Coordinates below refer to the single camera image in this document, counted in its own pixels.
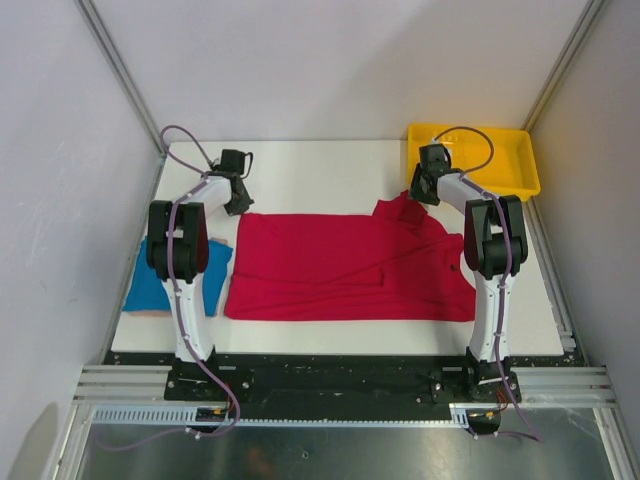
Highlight red polo shirt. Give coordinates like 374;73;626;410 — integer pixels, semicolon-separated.
224;193;476;323

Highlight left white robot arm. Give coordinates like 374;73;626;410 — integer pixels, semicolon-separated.
146;172;253;363

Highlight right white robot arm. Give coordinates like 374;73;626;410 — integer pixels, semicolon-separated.
409;163;528;401

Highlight yellow plastic tray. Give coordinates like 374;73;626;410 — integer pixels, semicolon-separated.
406;123;541;202

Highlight folded blue t shirt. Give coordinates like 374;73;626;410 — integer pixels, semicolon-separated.
122;237;233;317

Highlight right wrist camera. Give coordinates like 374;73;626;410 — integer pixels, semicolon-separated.
419;143;452;172

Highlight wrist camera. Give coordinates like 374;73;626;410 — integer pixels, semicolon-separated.
419;143;452;172
217;149;254;178

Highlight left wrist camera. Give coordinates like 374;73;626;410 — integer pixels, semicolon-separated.
217;149;254;178

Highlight grey slotted cable duct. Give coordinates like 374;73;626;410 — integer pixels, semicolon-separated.
92;404;501;428

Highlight right aluminium frame post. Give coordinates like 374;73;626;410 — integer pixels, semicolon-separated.
521;0;610;133

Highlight aluminium frame post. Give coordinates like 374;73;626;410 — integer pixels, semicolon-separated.
521;0;610;133
74;0;165;156

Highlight left aluminium frame post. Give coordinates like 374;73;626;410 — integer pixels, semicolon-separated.
74;0;165;156

